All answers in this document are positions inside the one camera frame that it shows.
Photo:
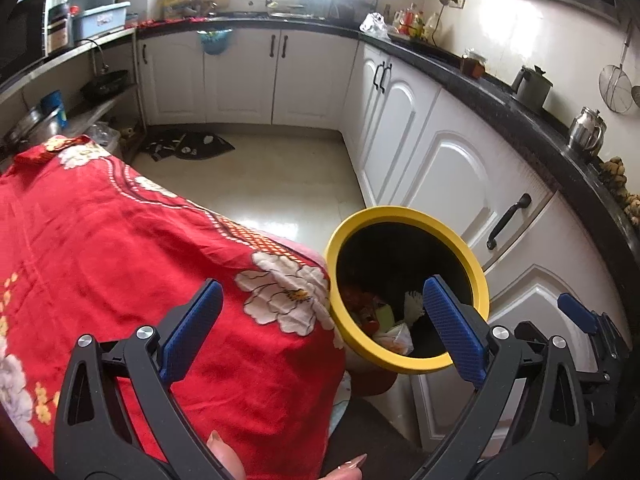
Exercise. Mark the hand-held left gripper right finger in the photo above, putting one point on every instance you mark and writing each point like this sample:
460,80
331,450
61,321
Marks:
455,325

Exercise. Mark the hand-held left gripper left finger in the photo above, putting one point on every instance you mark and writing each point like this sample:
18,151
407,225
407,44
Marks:
192,327

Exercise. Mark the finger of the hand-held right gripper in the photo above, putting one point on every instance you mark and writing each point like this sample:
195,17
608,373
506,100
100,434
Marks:
530,335
577,310

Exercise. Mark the white plastic bag red print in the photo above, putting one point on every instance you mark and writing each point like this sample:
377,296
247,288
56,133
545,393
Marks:
397,337

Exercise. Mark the yellow rimmed black bin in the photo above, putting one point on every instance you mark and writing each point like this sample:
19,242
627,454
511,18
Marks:
400,220

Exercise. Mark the person's left hand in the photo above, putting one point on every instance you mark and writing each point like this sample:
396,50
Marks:
225,452

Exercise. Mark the red floral blanket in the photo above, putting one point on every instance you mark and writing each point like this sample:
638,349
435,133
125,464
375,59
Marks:
125,235

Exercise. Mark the pile of ginger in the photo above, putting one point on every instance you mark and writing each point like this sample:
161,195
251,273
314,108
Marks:
617,175

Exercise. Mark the steel teapot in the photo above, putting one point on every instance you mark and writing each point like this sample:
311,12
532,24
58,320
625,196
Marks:
586,130

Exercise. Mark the dark floor mat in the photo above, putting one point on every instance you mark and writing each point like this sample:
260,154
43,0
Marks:
190,146

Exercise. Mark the clear plastic container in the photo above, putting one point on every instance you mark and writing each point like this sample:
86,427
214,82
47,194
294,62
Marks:
106,140

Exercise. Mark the grey green kettle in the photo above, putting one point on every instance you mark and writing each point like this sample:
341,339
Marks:
532,90

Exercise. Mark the black kitchen countertop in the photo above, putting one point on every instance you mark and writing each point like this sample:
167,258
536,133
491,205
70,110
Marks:
492,92

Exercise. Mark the black wok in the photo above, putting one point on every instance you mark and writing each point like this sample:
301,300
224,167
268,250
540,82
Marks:
105,85

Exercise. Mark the blue container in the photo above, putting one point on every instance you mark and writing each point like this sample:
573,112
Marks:
54,110

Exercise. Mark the steel pot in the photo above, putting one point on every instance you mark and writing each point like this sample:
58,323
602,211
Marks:
30,125

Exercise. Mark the blue hanging basket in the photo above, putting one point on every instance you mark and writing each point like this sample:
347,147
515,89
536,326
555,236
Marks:
215,42

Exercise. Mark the yellow oil bottle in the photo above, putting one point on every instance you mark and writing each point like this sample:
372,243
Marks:
432,27

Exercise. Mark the steel shelf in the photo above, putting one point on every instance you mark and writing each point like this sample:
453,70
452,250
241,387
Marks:
75,52

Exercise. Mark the red label oil bottle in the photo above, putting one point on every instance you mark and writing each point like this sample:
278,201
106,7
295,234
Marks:
410,22

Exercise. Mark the clear plastic bag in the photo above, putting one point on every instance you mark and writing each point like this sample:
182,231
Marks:
375,26

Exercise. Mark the blue plastic dish bin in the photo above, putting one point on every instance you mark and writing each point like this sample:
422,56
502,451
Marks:
100,22

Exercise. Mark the black dish rack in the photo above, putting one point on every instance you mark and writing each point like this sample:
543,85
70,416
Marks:
355,7

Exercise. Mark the black microwave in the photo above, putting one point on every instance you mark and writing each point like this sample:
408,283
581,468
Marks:
20,40

